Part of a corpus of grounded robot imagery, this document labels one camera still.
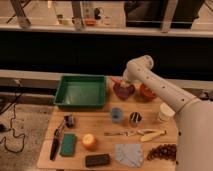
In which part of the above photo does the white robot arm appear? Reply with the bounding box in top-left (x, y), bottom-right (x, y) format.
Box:
top-left (123, 55), bottom-right (213, 171)

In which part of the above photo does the orange pepper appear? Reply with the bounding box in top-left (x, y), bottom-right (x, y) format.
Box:
top-left (110, 77), bottom-right (122, 85)

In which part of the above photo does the orange red bowl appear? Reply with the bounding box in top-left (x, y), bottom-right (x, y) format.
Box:
top-left (139, 84), bottom-right (156, 101)

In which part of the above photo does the blue plastic cup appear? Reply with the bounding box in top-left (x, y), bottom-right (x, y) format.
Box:
top-left (110, 107), bottom-right (123, 123)

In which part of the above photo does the green plastic tray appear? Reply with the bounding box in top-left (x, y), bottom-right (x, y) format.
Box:
top-left (54, 75), bottom-right (106, 109)

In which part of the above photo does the metal cup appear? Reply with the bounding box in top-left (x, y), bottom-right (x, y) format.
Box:
top-left (129, 112), bottom-right (142, 127)

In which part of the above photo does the small black toy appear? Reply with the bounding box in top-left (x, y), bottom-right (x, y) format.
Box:
top-left (64, 114), bottom-right (75, 128)

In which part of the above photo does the silver fork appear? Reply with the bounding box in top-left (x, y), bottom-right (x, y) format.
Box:
top-left (104, 131), bottom-right (136, 136)

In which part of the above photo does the orange fruit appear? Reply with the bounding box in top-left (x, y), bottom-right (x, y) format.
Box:
top-left (82, 134), bottom-right (97, 150)

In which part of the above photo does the yellow banana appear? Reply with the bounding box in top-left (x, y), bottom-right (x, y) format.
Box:
top-left (137, 130), bottom-right (166, 142)

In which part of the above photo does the white plastic cup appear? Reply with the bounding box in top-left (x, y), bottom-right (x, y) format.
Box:
top-left (158, 103), bottom-right (175, 122)

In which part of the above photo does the gray blue cloth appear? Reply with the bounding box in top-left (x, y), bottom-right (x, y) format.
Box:
top-left (115, 143), bottom-right (143, 168)

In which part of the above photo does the black rectangular block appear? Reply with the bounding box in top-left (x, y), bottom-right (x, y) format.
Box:
top-left (85, 154), bottom-right (110, 167)

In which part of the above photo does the green sponge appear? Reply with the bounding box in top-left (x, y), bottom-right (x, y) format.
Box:
top-left (60, 134), bottom-right (77, 157)

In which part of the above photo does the bunch of dark grapes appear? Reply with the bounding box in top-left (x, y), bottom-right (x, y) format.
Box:
top-left (147, 144), bottom-right (177, 161)

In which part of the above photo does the black handled knife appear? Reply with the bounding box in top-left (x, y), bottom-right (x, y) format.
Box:
top-left (50, 121), bottom-right (64, 161)

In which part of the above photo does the black cable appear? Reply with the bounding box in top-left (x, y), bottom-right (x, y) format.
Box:
top-left (0, 84), bottom-right (26, 154)

